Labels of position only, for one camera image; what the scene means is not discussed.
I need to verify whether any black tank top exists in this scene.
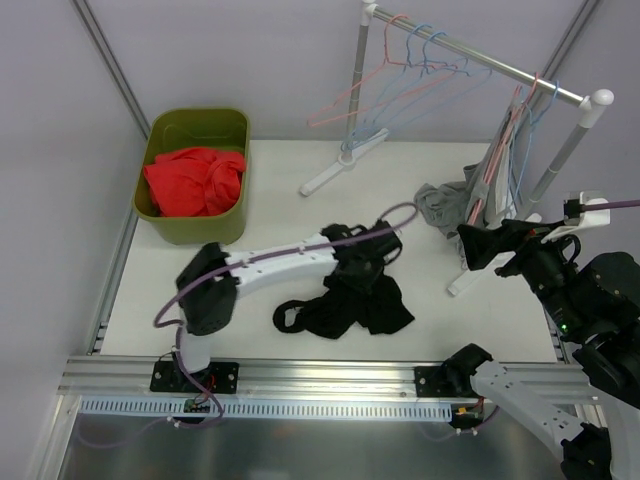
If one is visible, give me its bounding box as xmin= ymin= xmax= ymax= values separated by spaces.
xmin=272 ymin=274 xmax=415 ymax=340

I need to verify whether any grey tank top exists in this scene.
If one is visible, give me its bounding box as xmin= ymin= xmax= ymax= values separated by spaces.
xmin=413 ymin=163 xmax=489 ymax=263

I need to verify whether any pink wire hanger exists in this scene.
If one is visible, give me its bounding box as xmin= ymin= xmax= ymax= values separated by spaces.
xmin=466 ymin=73 xmax=540 ymax=225
xmin=306 ymin=13 xmax=451 ymax=129

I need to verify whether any red tank top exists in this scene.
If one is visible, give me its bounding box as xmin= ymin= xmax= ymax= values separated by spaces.
xmin=142 ymin=147 xmax=247 ymax=217

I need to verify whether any light blue wire hanger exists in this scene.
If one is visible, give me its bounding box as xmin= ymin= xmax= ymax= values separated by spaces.
xmin=341 ymin=16 xmax=481 ymax=153

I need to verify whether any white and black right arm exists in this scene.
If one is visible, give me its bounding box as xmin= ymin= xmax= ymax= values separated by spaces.
xmin=439 ymin=220 xmax=639 ymax=479

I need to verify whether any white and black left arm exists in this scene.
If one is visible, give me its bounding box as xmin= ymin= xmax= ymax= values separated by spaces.
xmin=172 ymin=220 xmax=402 ymax=391

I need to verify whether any white garment on rack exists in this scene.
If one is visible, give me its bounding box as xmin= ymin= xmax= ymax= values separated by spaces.
xmin=481 ymin=144 xmax=512 ymax=228

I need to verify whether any silver and white clothes rack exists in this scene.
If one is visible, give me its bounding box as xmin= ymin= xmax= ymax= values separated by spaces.
xmin=299 ymin=1 xmax=614 ymax=297

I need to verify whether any olive green plastic basket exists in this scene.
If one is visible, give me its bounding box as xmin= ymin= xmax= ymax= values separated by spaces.
xmin=133 ymin=108 xmax=251 ymax=245

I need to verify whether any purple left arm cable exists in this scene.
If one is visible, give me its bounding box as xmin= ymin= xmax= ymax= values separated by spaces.
xmin=152 ymin=201 xmax=418 ymax=427

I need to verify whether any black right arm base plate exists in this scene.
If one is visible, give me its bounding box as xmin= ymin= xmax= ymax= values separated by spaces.
xmin=413 ymin=364 xmax=478 ymax=398

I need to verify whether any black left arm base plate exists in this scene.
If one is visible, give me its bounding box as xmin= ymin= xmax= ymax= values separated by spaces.
xmin=149 ymin=359 xmax=240 ymax=394

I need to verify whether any aluminium frame rail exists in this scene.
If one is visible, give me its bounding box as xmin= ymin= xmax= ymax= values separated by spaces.
xmin=57 ymin=355 xmax=599 ymax=404

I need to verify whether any white slotted cable duct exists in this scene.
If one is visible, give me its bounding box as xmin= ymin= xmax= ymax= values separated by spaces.
xmin=78 ymin=396 xmax=453 ymax=423

